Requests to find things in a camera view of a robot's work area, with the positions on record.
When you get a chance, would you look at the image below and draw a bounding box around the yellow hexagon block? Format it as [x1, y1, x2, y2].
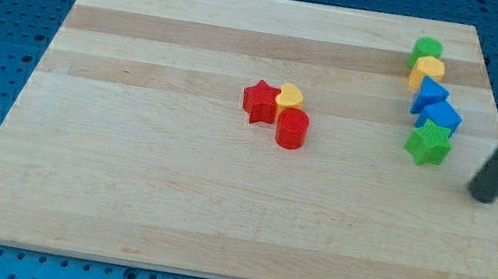
[407, 56, 446, 91]

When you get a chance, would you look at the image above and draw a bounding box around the red star block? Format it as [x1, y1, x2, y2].
[242, 80, 281, 124]

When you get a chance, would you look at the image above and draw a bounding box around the wooden board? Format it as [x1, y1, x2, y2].
[0, 0, 498, 279]

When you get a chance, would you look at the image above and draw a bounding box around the red cylinder block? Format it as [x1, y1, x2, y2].
[275, 108, 310, 150]

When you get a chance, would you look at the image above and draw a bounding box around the yellow heart block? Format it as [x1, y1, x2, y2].
[275, 83, 305, 119]

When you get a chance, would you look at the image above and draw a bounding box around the green star block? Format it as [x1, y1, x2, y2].
[404, 119, 452, 166]

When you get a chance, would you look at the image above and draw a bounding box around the blue triangle block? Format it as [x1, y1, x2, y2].
[410, 76, 450, 114]

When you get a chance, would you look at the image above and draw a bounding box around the blue cube block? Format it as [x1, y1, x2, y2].
[415, 101, 462, 136]

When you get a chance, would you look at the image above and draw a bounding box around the green cylinder block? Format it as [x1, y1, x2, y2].
[407, 36, 444, 68]

